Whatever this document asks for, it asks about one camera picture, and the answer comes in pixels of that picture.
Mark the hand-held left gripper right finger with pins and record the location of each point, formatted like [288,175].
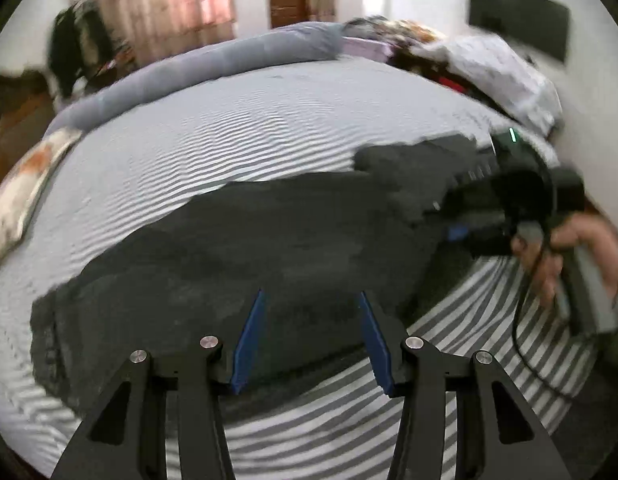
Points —
[378,350]

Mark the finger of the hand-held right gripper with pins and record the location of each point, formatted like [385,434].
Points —
[464,237]
[469,180]

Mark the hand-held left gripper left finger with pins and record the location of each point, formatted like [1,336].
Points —
[249,345]

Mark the dark grey pants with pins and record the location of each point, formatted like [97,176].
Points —
[239,240]

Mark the person's right hand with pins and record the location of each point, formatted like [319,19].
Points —
[589,245]

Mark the white printed quilt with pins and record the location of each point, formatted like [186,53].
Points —
[499,75]

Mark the pile of colourful clothes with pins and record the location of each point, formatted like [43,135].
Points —
[404,30]

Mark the pale purple pillow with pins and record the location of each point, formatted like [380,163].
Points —
[366,50]

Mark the striped grey white bed sheet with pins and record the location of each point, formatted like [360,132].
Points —
[239,125]

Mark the floral white pillow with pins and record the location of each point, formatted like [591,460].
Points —
[19,195]

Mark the long grey bolster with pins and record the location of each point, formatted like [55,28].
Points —
[214,65]

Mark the black hanging clothes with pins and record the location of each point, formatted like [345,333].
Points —
[74,45]

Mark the reddish patterned curtain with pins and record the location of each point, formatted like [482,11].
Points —
[164,5]

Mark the black wall television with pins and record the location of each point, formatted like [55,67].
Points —
[519,15]

